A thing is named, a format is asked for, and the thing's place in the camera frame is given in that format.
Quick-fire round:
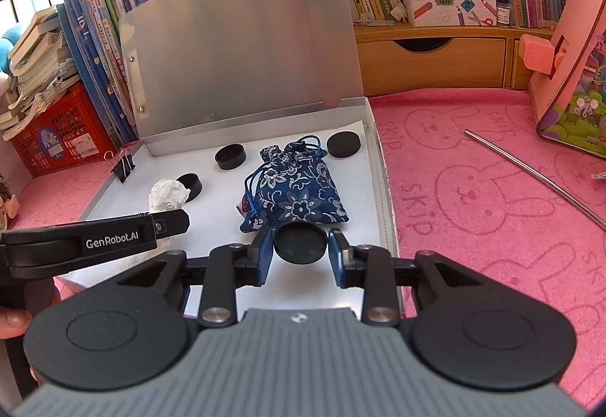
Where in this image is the blue floral drawstring pouch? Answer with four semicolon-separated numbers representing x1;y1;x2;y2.
236;135;351;234

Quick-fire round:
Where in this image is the pink house-shaped box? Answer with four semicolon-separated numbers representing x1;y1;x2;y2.
518;0;606;148

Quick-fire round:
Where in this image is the wooden drawer organizer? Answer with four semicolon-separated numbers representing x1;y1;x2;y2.
353;22;554;98

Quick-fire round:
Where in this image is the red plastic crate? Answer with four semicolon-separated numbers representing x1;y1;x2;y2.
8;83;117;178

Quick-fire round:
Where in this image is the row of tall blue workbooks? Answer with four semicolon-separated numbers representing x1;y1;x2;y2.
57;0;143;147

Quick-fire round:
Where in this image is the white tissue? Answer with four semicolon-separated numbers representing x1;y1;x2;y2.
148;178;190;212

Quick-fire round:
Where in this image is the pink rabbit-print mat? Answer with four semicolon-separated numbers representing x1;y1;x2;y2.
0;86;606;413

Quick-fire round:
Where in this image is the pile of worn books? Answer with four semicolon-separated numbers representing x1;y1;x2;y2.
0;5;82;141

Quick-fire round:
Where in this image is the blue round plush toy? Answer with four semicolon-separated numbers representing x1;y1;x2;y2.
0;22;24;78

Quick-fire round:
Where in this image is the small doll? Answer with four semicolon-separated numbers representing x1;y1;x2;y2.
0;175;22;231

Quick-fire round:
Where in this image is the metal straw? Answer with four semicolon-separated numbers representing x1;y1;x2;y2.
464;128;606;231

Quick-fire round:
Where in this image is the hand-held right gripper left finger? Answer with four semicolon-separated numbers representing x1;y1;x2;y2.
116;225;275;328

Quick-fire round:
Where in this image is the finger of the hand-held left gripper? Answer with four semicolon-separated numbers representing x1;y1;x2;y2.
150;209;191;238

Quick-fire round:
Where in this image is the person's left hand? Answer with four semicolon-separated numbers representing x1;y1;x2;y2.
0;308;33;341

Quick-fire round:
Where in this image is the black round cap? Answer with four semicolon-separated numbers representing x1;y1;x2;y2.
273;222;329;265
326;130;363;159
176;173;203;203
214;144;248;170

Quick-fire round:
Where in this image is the silver lidded storage box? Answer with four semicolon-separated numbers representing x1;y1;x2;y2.
61;0;401;318

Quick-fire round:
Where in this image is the black binder clip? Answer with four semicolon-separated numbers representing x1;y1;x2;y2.
104;151;137;184

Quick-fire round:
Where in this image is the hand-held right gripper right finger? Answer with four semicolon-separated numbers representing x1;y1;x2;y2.
328;228;490;328

